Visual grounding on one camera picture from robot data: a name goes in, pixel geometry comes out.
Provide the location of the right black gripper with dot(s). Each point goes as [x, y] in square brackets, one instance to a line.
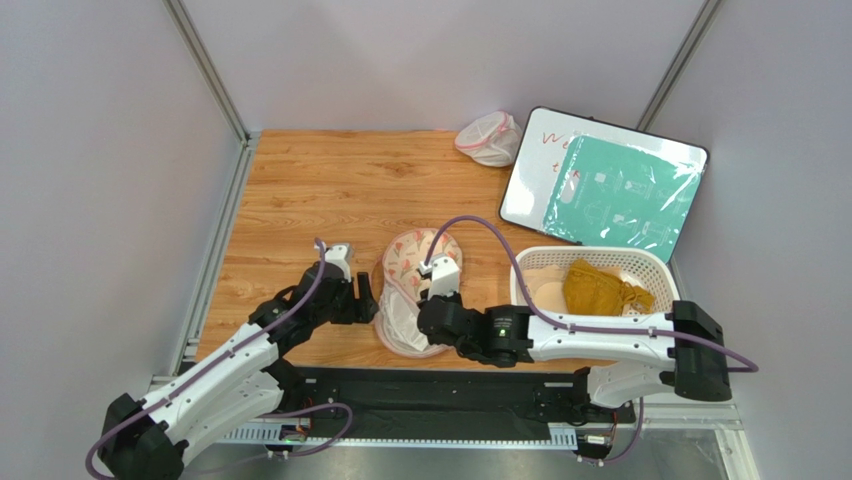
[431, 318]

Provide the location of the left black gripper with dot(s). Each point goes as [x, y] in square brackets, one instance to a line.
[361, 309]

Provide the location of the white bra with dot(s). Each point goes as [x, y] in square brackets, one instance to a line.
[400, 323]

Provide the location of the floral mesh laundry bag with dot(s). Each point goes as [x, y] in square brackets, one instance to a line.
[400, 263]

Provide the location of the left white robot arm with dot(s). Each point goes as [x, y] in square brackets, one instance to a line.
[160, 434]

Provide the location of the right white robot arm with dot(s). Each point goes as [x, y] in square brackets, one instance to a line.
[681, 350]

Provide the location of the beige bra in basket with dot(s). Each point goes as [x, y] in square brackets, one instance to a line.
[544, 286]

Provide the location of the white mesh bag pink trim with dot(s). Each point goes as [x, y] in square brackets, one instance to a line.
[492, 140]

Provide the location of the mustard yellow garment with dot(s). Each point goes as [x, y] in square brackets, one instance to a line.
[590, 291]

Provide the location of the white plastic basket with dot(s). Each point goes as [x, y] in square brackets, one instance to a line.
[635, 266]

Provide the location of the teal instruction sheet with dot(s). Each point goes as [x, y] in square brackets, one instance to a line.
[610, 194]

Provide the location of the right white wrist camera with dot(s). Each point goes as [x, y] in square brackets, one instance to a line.
[442, 274]

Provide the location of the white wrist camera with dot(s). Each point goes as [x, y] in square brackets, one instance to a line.
[339, 258]
[442, 274]

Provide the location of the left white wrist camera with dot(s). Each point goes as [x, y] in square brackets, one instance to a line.
[339, 258]

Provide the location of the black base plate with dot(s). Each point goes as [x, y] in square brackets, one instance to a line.
[426, 405]

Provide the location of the whiteboard with black frame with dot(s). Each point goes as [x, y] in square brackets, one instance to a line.
[540, 156]

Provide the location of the aluminium rail frame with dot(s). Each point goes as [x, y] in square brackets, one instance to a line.
[672, 439]

